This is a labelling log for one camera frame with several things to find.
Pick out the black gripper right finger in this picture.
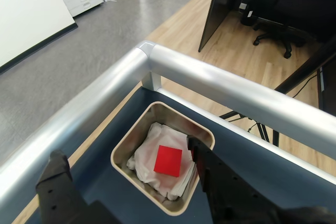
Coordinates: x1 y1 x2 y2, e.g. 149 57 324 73
186 135 283 224

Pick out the gripper black left finger with grey tip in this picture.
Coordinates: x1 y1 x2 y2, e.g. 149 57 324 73
35 150 119 224

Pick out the red cube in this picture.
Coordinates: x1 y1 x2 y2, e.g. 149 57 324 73
153 144 183 177

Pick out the beige metal box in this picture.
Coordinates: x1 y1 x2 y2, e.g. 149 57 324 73
110 101 216 216

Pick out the dark blue mat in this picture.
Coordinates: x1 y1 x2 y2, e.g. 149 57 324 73
20 87 336 224

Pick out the white crumpled paper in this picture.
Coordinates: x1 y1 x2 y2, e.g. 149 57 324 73
126 122 199 201

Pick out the black tripod stand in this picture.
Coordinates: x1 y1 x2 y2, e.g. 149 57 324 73
219 37 336 147

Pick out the black office chair base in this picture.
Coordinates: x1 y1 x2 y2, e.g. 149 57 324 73
252 22 307 59

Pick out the black desk partition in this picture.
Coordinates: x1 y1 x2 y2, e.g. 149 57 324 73
198 0 336 53

